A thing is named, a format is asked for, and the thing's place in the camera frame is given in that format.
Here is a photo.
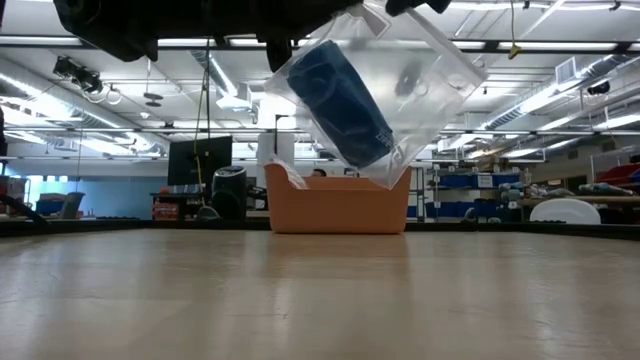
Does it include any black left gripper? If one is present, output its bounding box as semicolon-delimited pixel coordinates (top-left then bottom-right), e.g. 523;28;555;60
153;0;364;74

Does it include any clear plastic bag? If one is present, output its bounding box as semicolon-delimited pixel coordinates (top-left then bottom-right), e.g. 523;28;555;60
263;0;489;190

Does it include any blue elastic bandage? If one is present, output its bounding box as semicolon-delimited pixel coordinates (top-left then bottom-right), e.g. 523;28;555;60
286;39;396;170

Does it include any clear bag with orange roll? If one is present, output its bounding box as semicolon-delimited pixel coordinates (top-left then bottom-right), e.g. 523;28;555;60
269;154;309;190

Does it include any black computer monitor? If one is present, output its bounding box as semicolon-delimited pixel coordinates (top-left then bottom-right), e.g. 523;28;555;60
167;135;234;187

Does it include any orange plastic bin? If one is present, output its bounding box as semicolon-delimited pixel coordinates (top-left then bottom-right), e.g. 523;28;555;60
264;162;414;235

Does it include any white plastic object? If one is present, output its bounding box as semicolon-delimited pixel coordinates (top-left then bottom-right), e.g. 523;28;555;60
529;198;602;225

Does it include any red storage bin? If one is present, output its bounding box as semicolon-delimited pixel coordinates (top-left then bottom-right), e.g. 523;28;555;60
594;163;640;186

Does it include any red patterned box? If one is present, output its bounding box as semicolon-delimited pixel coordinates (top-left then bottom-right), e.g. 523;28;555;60
152;199;180;221

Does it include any black ceiling camera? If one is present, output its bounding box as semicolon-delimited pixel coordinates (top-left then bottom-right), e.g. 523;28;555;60
52;55;105;95
394;60;430;99

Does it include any cord with yellow hook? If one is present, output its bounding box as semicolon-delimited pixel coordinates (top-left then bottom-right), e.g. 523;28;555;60
508;0;522;60

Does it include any silver air duct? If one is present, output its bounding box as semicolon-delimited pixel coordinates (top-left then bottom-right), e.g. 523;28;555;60
482;52;640;131

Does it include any yellow hanging cable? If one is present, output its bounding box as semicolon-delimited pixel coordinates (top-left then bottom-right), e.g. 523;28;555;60
193;64;210;207

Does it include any metal wire shelf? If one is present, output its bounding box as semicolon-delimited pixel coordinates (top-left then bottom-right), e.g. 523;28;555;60
414;159;526;224

